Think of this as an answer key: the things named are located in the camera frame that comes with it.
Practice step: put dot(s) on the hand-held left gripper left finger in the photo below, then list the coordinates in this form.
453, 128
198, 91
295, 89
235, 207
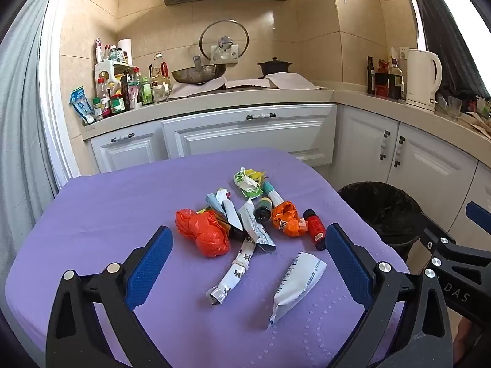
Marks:
149, 264

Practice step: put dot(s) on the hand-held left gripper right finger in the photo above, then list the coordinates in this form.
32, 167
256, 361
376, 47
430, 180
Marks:
349, 264

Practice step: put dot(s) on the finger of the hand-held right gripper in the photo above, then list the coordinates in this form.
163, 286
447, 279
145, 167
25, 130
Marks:
478, 216
445, 253

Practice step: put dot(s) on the small red bottle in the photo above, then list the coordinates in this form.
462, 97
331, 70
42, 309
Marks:
315, 228

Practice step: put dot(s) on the white pouch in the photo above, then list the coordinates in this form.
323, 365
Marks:
295, 287

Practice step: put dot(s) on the orange-red plastic bag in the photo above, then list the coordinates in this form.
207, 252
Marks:
201, 234

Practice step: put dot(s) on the black trash bin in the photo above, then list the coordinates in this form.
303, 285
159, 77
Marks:
379, 211

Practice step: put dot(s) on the orange wrapper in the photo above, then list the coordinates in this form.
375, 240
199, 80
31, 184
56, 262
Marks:
287, 218

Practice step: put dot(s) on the white packet with cross print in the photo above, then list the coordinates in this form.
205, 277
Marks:
238, 272

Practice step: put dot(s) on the light blue sachet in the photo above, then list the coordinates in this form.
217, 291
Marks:
213, 201

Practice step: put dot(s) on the dark brown bottle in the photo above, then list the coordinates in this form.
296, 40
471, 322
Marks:
236, 233

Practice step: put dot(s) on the silver white sachet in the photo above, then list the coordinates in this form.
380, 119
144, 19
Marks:
254, 225

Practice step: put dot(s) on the person's right forearm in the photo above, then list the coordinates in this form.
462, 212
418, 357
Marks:
462, 339

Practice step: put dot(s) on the white cabinet door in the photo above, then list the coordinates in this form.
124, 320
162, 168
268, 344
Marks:
433, 172
360, 145
473, 199

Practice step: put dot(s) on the purple tablecloth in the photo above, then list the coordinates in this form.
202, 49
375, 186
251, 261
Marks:
115, 218

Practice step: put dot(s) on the green yellow small wrapper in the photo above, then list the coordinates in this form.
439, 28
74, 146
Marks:
201, 211

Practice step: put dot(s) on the white plastic tube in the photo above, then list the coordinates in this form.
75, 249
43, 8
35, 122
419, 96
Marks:
231, 211

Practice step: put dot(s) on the white torn wrapper red print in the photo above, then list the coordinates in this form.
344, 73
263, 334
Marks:
221, 194

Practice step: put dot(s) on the small dark green bottle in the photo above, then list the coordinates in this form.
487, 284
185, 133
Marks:
264, 210

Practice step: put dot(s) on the white tube with teal cap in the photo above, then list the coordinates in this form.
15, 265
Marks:
273, 194

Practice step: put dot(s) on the bags and clutter pile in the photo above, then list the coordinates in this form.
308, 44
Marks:
477, 113

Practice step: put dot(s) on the clear glass cup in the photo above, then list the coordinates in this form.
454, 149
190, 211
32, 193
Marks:
453, 107

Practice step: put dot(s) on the small white cabinet drawer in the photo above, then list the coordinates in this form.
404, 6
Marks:
126, 153

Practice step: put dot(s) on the green white crumpled wrapper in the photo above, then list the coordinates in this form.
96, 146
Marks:
245, 184

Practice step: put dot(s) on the yellow crumpled wrapper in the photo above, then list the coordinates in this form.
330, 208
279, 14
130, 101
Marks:
257, 174

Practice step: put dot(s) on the white electric kettle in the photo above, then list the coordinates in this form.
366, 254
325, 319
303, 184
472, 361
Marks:
420, 80

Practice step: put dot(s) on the dark soy sauce bottle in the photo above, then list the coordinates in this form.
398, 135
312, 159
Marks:
395, 80

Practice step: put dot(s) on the wide white cabinet drawer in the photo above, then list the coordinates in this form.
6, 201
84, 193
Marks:
249, 138

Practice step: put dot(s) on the red black jar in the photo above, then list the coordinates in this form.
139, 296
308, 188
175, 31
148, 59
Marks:
381, 82

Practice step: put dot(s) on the cluster of condiment bottles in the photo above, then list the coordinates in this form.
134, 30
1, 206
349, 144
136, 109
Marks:
122, 96

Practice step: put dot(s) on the dark curtain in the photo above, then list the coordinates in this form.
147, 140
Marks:
448, 46

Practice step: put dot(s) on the blue white pack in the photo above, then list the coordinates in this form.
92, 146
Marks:
81, 103

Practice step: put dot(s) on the dark olive oil bottle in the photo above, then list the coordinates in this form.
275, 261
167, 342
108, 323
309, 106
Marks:
370, 78

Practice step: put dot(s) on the beige kitchen countertop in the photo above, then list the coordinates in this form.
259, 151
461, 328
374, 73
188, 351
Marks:
238, 97

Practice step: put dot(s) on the grey curtain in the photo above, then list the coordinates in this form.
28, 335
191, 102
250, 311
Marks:
23, 122

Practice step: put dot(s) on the yellow cooking oil bottle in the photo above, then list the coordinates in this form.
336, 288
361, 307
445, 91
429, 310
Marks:
160, 73

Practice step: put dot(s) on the white cloth on stove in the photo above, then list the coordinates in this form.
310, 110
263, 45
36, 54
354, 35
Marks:
284, 80

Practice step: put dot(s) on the steel wok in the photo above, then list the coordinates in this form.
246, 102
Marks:
197, 74

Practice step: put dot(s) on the white spice rack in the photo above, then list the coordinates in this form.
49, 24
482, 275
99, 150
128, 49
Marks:
105, 69

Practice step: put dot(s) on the black pot with lid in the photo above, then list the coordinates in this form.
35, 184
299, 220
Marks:
274, 67

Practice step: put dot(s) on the paper towel roll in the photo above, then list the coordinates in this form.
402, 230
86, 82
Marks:
125, 50

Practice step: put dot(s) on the glass pot lid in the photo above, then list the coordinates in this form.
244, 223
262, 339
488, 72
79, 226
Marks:
214, 34

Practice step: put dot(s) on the white wall socket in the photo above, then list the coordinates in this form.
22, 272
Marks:
232, 55
403, 52

